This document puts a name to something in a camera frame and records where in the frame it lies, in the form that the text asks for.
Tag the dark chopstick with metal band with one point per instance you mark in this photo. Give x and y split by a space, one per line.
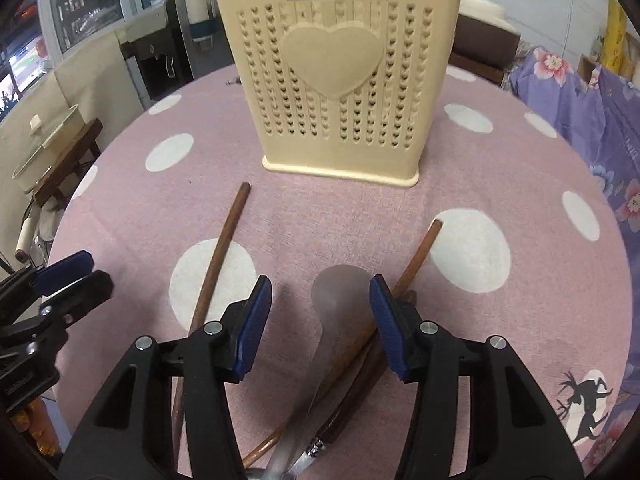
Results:
360 390

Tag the beige cloth cover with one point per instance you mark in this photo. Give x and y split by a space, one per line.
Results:
100 75

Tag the small wooden stool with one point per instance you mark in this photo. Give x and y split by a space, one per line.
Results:
80 152

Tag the pot with glass lid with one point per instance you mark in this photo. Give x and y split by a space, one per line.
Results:
50 145

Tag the purple floral cloth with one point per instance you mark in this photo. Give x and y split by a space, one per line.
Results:
615 125

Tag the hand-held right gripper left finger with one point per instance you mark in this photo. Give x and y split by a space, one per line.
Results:
255 330

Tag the brown cooker with white lid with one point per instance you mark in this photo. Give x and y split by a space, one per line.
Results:
487 35

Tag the yellow roll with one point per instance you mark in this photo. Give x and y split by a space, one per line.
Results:
616 35

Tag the dark wooden counter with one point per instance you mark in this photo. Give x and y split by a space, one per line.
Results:
475 69

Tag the water dispenser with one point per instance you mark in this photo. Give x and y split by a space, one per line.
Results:
150 60

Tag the cream plastic utensil holder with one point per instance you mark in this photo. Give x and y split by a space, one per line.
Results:
340 60

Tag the orange patterned fabric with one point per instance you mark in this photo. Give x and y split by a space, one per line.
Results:
35 425

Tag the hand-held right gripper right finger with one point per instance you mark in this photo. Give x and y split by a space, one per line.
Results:
387 330

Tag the brown wooden chopstick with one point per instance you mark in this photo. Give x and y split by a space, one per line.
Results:
420 255
218 260

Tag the pink polka dot tablecloth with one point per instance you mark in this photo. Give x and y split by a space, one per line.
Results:
500 185

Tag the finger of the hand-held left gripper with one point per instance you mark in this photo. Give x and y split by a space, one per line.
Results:
65 267
85 292

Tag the grey roll holder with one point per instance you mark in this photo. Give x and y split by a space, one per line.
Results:
204 34

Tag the metal spoon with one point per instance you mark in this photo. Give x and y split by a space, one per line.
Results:
340 295

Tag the sliding window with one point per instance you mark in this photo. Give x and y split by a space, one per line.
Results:
85 0

